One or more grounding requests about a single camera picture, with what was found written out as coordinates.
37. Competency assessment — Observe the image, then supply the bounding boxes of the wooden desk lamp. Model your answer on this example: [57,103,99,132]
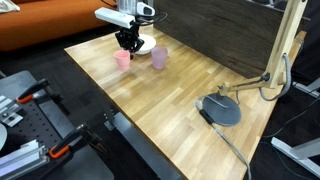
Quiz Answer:
[199,0,308,126]

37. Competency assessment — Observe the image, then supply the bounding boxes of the white bowl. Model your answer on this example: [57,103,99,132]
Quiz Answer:
[137,34,156,55]

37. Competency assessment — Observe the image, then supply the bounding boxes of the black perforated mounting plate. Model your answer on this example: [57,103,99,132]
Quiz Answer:
[0,100,61,156]

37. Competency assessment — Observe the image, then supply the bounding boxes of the dark wooden board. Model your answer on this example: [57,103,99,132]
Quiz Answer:
[154,0,283,78]

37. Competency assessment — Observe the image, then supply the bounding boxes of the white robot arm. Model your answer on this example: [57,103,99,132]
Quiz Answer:
[115,0,155,53]

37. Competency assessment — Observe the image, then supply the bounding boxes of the purple translucent cup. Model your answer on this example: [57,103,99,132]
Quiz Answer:
[151,46,168,69]

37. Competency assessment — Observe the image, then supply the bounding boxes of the black orange clamp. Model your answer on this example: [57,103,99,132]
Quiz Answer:
[16,79,49,104]
[48,124,88,159]

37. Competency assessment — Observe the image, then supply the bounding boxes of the pink mug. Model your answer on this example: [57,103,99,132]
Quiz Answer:
[114,50,131,71]

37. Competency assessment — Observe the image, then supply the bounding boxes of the grey lamp cable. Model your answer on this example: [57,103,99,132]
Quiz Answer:
[195,98,253,180]

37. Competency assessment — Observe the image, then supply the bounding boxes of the black orange clamp lower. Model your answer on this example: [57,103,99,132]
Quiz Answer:
[48,124,88,159]

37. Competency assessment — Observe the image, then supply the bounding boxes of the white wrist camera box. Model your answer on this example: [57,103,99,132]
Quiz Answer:
[94,7,135,29]

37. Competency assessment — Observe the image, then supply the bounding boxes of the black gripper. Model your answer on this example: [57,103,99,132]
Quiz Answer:
[115,24,145,53]

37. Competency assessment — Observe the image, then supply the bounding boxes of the orange sofa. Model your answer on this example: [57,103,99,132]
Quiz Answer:
[0,0,115,52]

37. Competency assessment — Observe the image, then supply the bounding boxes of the black orange clamp upper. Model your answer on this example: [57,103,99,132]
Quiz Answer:
[16,79,49,104]

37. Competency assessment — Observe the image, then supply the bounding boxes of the white table leg frame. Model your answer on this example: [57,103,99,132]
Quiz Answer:
[271,137,320,178]

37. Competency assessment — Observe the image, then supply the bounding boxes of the aluminium extrusion rail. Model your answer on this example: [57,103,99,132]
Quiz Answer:
[0,140,50,180]

